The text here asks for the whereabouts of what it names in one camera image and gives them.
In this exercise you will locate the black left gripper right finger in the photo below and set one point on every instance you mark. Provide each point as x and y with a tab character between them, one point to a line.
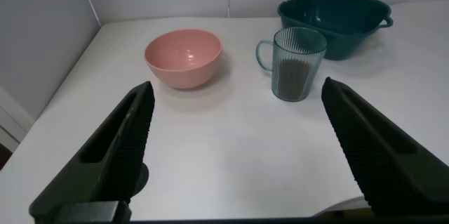
386	168

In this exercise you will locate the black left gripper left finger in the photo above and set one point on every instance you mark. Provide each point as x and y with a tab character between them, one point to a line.
115	146

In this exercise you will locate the brown solid granules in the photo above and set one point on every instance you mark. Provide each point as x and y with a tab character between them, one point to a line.
293	80

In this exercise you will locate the ribbed transparent teal cup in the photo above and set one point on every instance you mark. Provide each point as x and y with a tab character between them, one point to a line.
298	52

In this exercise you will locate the pink bowl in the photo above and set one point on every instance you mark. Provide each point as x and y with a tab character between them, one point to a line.
182	62

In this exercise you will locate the dark teal square bowl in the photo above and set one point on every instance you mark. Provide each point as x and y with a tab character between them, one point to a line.
336	17

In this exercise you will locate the black round table disc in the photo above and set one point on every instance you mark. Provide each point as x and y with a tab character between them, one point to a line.
142	179

